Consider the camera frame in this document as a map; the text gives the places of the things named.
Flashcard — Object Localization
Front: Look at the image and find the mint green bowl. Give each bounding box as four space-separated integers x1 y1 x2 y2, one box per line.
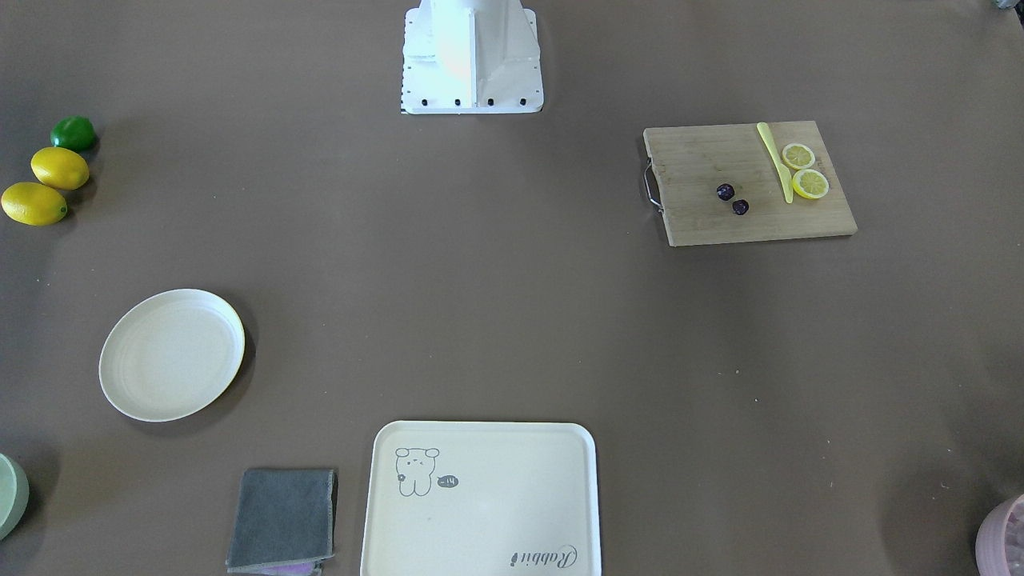
1 454 30 540

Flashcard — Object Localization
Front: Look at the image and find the pink bowl with ice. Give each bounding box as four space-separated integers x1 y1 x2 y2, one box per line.
975 495 1023 575

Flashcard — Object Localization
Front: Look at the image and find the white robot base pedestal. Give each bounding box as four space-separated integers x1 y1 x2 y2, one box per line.
400 1 545 114

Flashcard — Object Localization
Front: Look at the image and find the lemon slice upper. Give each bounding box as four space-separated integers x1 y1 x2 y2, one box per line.
780 142 817 171

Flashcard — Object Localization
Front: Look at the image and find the lemon slice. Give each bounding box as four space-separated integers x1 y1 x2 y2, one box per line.
791 168 830 200
780 142 817 171

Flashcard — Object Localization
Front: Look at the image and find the yellow lemon near lime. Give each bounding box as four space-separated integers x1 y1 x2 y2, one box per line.
30 146 90 190

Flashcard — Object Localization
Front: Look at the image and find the yellow plastic knife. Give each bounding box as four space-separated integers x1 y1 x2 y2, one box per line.
756 122 794 204

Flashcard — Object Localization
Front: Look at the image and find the cream round plate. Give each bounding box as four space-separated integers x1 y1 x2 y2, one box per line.
98 289 246 422

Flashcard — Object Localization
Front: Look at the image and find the lemon slice lower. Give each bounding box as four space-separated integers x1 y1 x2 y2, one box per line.
791 168 830 200

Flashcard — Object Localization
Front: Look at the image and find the green lime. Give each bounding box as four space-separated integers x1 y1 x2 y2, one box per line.
49 114 98 152

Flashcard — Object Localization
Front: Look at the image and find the bamboo cutting board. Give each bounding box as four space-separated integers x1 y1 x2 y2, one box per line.
642 120 858 247

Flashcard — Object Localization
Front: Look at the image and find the cream rabbit tray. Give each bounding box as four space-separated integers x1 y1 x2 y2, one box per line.
361 422 602 575

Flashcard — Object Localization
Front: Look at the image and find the grey folded cloth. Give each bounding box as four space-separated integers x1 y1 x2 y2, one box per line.
226 468 335 575

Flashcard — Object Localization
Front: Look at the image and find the yellow lemon far from lime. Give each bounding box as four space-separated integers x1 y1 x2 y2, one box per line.
1 182 69 227

